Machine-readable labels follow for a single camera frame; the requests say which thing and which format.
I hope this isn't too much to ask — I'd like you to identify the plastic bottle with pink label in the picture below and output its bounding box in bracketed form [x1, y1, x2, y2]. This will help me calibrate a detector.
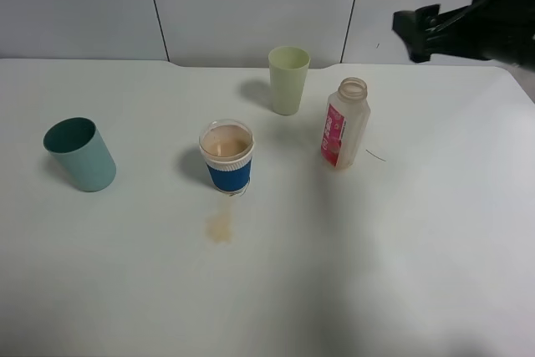
[320, 77, 371, 169]

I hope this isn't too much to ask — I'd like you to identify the clear cup with blue sleeve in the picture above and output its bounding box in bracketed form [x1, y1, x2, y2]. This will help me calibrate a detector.
[199, 119, 255, 194]

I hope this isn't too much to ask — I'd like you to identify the curly black thread on table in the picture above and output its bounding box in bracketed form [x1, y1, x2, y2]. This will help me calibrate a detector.
[230, 181, 250, 196]

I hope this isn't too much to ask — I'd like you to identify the teal plastic cup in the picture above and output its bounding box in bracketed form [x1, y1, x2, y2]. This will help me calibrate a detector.
[43, 117, 117, 192]

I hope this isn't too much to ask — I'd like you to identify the pale yellow plastic cup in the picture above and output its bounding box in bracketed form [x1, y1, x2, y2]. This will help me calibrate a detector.
[268, 46, 311, 115]

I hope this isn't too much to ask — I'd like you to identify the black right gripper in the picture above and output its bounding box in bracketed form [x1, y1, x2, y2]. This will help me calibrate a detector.
[392, 0, 534, 65]

